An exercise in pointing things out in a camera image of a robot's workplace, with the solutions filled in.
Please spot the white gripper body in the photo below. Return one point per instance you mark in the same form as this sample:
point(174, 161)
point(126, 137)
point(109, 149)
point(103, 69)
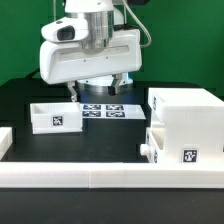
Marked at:
point(65, 62)

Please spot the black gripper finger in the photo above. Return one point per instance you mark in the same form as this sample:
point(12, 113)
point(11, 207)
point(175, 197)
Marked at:
point(72, 91)
point(113, 88)

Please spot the white drawer tray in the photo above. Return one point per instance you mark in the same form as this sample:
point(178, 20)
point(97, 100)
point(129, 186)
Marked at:
point(153, 146)
point(63, 117)

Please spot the white front drawer tray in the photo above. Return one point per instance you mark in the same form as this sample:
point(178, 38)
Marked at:
point(153, 146)

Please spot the white drawer cabinet box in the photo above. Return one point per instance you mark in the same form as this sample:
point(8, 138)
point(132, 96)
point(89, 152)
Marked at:
point(193, 123)

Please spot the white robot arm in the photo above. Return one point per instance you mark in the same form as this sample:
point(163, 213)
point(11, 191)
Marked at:
point(91, 41)

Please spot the fiducial marker sheet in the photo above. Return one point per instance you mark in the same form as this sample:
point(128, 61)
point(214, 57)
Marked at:
point(112, 111)

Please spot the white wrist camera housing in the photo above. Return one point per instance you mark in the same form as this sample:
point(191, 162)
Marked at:
point(65, 30)

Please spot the white obstacle fence wall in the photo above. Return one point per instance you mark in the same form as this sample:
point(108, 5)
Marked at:
point(104, 175)

